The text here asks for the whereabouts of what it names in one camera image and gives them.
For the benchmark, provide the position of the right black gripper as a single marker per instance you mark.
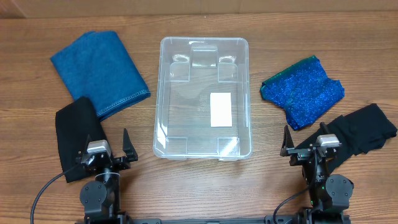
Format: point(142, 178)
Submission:
point(299, 153)

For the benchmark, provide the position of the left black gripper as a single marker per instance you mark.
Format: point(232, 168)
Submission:
point(123, 163)

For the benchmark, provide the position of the sparkly blue cloth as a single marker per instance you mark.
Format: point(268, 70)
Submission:
point(303, 91)

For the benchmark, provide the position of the black cloth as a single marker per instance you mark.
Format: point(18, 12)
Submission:
point(74, 124)
point(359, 132)

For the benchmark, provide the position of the teal blue towel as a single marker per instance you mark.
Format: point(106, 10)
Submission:
point(98, 66)

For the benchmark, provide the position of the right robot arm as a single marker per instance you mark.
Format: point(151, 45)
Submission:
point(329, 194)

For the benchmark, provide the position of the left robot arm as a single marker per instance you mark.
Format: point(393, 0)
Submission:
point(101, 197)

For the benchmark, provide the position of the clear plastic storage container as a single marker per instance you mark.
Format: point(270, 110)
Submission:
point(190, 69)

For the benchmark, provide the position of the white label sticker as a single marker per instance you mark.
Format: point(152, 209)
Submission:
point(220, 108)

